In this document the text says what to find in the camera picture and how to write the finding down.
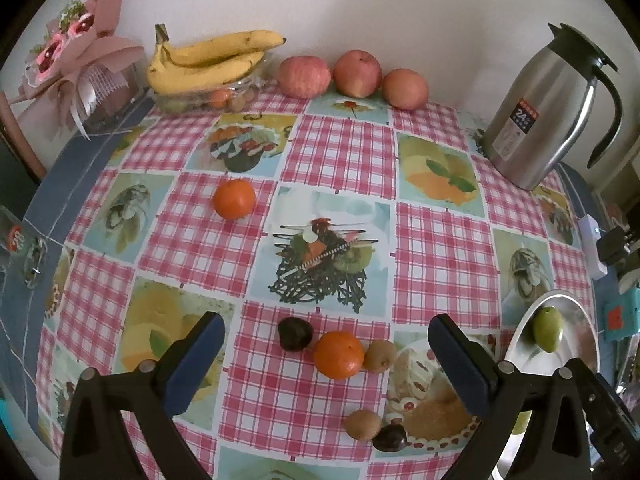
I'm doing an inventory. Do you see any stainless steel plate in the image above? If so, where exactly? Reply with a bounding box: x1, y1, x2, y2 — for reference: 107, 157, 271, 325
502, 289, 601, 441

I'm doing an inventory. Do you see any pink wrapped flower bouquet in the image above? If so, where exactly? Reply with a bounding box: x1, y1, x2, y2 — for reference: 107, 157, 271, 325
5, 0, 146, 141

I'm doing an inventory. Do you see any clear glass mug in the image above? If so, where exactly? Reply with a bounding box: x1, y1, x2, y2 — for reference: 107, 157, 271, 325
0, 205, 48, 291

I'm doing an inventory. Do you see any teal box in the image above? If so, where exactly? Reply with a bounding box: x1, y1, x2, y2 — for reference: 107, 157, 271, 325
602, 292, 640, 341

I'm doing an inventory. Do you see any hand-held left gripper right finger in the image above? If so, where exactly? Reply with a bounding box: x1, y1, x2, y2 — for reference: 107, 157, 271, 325
428, 312, 593, 480

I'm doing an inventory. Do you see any red checkered printed tablecloth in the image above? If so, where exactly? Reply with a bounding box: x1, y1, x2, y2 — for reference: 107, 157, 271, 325
37, 85, 601, 480

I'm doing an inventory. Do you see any bunch of yellow bananas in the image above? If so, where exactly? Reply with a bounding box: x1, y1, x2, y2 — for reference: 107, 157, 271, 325
146, 23, 288, 96

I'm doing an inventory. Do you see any red apple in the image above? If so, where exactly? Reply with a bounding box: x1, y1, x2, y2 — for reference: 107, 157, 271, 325
382, 69, 430, 110
333, 49, 383, 98
276, 55, 332, 99

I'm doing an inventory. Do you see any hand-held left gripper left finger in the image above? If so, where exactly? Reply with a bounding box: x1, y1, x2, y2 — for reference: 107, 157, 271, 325
60, 311, 226, 480

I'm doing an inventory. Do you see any clear plastic fruit container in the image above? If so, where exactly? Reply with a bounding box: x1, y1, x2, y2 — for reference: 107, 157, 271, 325
152, 52, 273, 115

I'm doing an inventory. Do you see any dark plum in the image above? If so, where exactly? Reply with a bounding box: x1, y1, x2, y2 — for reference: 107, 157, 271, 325
277, 316, 315, 352
371, 423, 409, 453

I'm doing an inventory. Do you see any brown kiwi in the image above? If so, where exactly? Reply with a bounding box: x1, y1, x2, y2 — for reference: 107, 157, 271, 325
362, 339, 398, 374
342, 409, 383, 443

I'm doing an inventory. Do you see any pink wooden bar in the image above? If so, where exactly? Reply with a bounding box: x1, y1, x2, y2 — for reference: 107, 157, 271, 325
0, 95, 48, 181

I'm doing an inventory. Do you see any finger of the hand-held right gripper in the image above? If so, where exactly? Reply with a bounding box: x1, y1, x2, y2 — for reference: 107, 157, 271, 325
570, 356, 632, 433

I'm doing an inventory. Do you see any white power strip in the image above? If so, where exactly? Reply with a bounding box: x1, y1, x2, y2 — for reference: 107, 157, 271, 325
580, 215, 608, 281

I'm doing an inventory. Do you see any stainless steel thermos jug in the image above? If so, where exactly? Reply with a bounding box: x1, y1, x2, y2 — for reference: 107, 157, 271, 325
481, 22, 625, 191

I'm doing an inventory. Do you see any black power adapter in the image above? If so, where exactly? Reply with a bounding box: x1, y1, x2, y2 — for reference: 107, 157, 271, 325
597, 227, 633, 266

